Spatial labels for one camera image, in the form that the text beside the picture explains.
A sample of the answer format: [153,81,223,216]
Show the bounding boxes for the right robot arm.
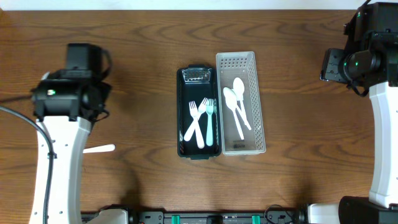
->
[296,1,397,223]

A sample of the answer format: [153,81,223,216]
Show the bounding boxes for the white plastic spoon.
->
[83,144,116,154]
[223,87,244,140]
[233,77,252,130]

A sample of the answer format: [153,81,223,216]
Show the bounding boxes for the pale green plastic fork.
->
[206,98,215,146]

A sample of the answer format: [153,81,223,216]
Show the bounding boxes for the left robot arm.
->
[29,44,111,223]

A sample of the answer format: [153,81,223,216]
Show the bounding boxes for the black plastic basket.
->
[177,65,221,160]

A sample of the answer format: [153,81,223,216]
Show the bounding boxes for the clear plastic basket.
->
[216,51,266,156]

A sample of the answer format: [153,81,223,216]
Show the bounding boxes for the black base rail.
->
[81,205,309,224]

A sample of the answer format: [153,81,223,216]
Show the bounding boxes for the white plastic fork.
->
[189,101,205,149]
[184,98,208,141]

